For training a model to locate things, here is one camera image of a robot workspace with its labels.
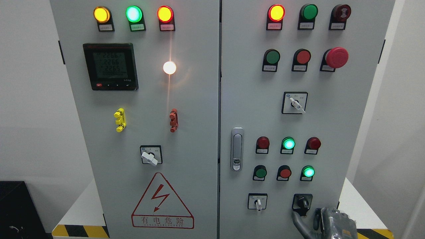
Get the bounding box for black rotary knob switch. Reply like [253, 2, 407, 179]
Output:
[292, 194, 313, 216]

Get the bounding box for dark red lamp left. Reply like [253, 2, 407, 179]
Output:
[256, 136, 270, 154]

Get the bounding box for dark red lamp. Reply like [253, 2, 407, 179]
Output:
[304, 137, 321, 155]
[256, 136, 270, 154]

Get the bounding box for white glowing lamp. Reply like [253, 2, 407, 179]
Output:
[163, 61, 177, 75]

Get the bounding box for green push button lower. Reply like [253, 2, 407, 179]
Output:
[252, 165, 267, 181]

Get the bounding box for green push button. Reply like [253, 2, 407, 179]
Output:
[252, 165, 267, 181]
[262, 49, 280, 72]

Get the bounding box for green lit lamp middle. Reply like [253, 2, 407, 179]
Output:
[280, 137, 296, 154]

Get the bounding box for grey left cabinet door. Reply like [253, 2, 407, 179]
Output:
[50, 0, 220, 239]

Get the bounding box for grey cabinet door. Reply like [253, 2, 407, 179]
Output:
[219, 0, 394, 239]
[50, 0, 220, 239]

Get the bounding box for green push button upper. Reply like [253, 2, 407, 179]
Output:
[262, 49, 280, 72]

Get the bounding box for red push button lower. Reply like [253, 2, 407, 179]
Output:
[276, 165, 292, 181]

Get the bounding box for red push button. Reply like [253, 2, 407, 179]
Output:
[291, 48, 311, 72]
[276, 165, 292, 181]

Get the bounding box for grey right cabinet door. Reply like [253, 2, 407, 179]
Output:
[219, 0, 394, 239]

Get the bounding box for red electric warning sticker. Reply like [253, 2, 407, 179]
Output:
[131, 172, 194, 229]

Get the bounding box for dark red lamp right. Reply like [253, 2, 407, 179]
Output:
[304, 137, 321, 155]

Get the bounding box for green lit button lower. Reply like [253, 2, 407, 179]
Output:
[299, 165, 315, 182]

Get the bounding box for red push button upper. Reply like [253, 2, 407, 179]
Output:
[291, 48, 311, 72]

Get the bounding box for black digital power meter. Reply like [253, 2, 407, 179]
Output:
[83, 43, 138, 91]

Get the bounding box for red lit lamp left door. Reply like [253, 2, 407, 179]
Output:
[157, 5, 176, 31]

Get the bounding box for red lit lamp door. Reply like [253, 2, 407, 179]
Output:
[157, 5, 176, 31]
[266, 4, 286, 31]

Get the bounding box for red lit lamp right door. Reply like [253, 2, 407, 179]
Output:
[266, 4, 286, 31]

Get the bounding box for green lit indicator lamp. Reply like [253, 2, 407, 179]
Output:
[126, 5, 146, 32]

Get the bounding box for red emergency stop button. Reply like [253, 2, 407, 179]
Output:
[320, 47, 349, 72]

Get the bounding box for green unlit top lamp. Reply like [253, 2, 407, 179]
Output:
[298, 4, 318, 30]

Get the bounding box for yellow indicator lamp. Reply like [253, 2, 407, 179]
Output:
[94, 6, 115, 32]

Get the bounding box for dark red buzzer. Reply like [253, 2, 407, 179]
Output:
[328, 4, 352, 30]

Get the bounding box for black box bottom left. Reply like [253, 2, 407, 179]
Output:
[0, 181, 48, 239]

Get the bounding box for silver door lock handle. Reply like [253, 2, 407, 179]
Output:
[230, 127, 244, 171]

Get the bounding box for white selector switch left door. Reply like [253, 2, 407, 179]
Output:
[140, 145, 163, 166]

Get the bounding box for white selector switch upper right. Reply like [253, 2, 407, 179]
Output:
[281, 91, 308, 115]

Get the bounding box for white selector switch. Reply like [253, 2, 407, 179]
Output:
[281, 91, 308, 115]
[247, 193, 268, 211]

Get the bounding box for white selector switch lower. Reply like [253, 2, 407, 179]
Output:
[247, 193, 268, 211]

